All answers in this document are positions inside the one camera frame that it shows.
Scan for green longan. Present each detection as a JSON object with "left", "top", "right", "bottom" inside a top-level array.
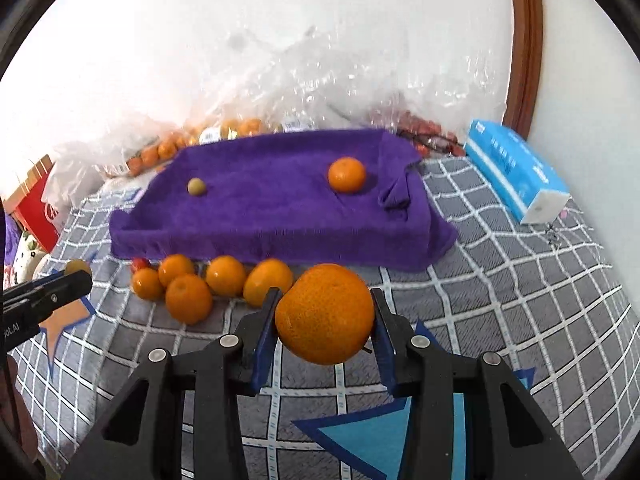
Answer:
[
  {"left": 64, "top": 259, "right": 92, "bottom": 275},
  {"left": 186, "top": 178, "right": 207, "bottom": 196}
]

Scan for red cherry tomato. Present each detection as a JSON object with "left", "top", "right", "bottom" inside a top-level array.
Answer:
[{"left": 130, "top": 257, "right": 152, "bottom": 273}]

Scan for small orange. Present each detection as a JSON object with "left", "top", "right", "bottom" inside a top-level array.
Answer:
[
  {"left": 131, "top": 268, "right": 165, "bottom": 302},
  {"left": 205, "top": 256, "right": 246, "bottom": 298},
  {"left": 157, "top": 254, "right": 196, "bottom": 288}
]

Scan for oval orange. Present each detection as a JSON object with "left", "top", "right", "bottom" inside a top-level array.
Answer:
[{"left": 243, "top": 258, "right": 294, "bottom": 308}]

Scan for large orange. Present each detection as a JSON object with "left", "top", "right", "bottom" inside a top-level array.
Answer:
[
  {"left": 328, "top": 157, "right": 367, "bottom": 194},
  {"left": 274, "top": 263, "right": 375, "bottom": 365}
]

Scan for person's left hand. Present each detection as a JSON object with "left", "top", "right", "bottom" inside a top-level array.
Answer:
[{"left": 0, "top": 356, "right": 38, "bottom": 463}]

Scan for red paper bag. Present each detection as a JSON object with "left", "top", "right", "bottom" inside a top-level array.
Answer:
[{"left": 3, "top": 180, "right": 60, "bottom": 252}]

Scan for brown paper bag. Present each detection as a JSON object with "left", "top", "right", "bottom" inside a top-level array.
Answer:
[{"left": 1, "top": 155, "right": 53, "bottom": 203}]

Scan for white plastic bag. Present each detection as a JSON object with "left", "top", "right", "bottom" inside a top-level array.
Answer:
[{"left": 41, "top": 155, "right": 104, "bottom": 234}]

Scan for grey checked tablecloth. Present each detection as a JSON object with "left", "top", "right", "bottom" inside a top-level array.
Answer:
[{"left": 13, "top": 159, "right": 639, "bottom": 479}]

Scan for clear bag left oranges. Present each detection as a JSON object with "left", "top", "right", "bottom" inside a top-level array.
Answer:
[{"left": 55, "top": 118, "right": 191, "bottom": 179}]

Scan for blue tissue pack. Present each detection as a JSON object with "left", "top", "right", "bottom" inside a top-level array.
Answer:
[{"left": 464, "top": 120, "right": 570, "bottom": 224}]

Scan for purple towel covered tray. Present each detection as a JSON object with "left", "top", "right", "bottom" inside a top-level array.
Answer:
[{"left": 110, "top": 129, "right": 458, "bottom": 272}]

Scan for black glasses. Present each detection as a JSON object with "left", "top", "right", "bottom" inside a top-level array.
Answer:
[{"left": 396, "top": 129, "right": 465, "bottom": 159}]

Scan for clear bag of tomatoes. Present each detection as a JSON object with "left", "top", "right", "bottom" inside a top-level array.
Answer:
[{"left": 366, "top": 47, "right": 510, "bottom": 145}]

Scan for clear bag of oranges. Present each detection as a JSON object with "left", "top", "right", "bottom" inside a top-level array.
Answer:
[{"left": 184, "top": 27, "right": 404, "bottom": 143}]

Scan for brown wooden door frame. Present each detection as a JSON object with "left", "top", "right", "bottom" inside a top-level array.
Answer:
[{"left": 502, "top": 0, "right": 544, "bottom": 139}]

